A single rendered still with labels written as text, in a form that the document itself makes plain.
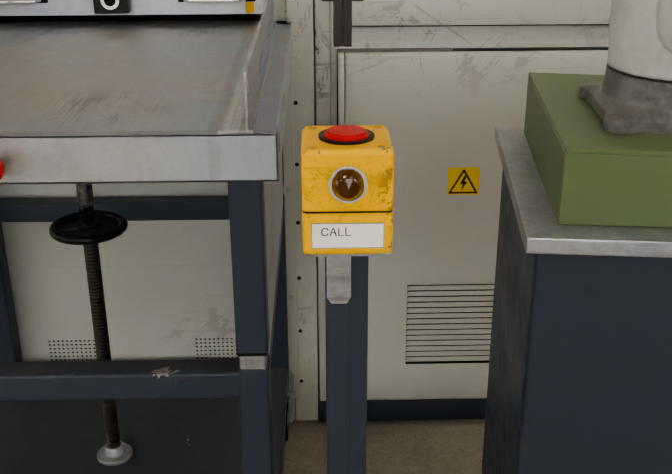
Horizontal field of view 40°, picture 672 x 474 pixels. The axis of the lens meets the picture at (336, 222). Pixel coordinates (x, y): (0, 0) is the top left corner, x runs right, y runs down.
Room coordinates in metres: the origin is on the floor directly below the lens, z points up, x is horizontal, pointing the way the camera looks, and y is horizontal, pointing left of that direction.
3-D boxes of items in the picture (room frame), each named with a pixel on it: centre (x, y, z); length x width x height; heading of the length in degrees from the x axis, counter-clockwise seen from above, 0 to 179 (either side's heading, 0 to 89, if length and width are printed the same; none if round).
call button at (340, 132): (0.78, -0.01, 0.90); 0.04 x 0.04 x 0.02
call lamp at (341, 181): (0.73, -0.01, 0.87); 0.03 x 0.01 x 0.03; 91
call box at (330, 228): (0.77, -0.01, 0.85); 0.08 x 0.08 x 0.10; 1
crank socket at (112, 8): (1.61, 0.39, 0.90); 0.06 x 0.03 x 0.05; 91
